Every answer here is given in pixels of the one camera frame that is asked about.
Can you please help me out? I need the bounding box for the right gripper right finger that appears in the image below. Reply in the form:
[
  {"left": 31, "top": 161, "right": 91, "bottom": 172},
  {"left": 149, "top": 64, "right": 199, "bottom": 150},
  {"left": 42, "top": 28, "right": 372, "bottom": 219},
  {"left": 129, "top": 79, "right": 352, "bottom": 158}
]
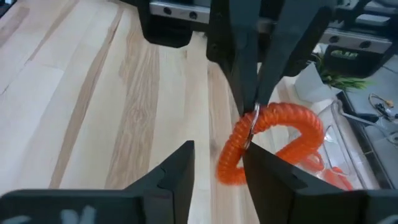
[{"left": 242, "top": 141, "right": 368, "bottom": 224}]

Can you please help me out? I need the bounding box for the orange spring keychain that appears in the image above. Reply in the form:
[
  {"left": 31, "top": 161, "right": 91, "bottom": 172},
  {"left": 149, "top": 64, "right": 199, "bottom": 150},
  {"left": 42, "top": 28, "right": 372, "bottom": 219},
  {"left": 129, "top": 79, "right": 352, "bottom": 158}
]
[
  {"left": 298, "top": 152, "right": 326, "bottom": 174},
  {"left": 216, "top": 101, "right": 325, "bottom": 187},
  {"left": 322, "top": 166, "right": 355, "bottom": 191}
]

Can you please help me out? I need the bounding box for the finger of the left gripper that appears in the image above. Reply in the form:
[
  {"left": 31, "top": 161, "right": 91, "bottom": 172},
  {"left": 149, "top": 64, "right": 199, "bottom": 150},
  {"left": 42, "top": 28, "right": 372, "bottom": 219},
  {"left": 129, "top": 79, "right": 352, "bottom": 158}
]
[
  {"left": 257, "top": 0, "right": 337, "bottom": 107},
  {"left": 206, "top": 0, "right": 262, "bottom": 115}
]

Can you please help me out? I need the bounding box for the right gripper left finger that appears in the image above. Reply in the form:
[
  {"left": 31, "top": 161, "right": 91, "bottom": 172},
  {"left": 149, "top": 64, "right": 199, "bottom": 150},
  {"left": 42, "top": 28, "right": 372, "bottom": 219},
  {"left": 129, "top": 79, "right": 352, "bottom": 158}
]
[{"left": 124, "top": 139, "right": 195, "bottom": 224}]

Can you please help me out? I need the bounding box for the green plant in white pot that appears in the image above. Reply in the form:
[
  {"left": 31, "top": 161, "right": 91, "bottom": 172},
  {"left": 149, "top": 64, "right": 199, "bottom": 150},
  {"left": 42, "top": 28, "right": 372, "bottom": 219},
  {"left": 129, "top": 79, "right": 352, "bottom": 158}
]
[{"left": 294, "top": 52, "right": 373, "bottom": 104}]

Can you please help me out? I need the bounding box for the clear plastic bin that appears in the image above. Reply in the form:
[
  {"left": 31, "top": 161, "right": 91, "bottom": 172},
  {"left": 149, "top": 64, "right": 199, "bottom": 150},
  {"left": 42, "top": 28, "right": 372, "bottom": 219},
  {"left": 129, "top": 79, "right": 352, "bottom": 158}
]
[{"left": 287, "top": 98, "right": 394, "bottom": 191}]

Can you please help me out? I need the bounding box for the grey cable with yellow plug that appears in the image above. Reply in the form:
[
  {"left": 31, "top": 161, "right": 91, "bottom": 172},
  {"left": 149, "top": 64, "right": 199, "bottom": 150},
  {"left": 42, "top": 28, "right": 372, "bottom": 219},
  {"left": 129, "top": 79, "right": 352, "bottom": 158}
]
[{"left": 368, "top": 92, "right": 398, "bottom": 121}]

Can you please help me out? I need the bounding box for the black aluminium table frame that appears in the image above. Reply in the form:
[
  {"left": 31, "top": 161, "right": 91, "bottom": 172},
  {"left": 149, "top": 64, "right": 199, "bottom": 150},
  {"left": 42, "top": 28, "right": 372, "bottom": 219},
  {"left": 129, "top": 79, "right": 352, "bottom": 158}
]
[{"left": 337, "top": 90, "right": 394, "bottom": 190}]

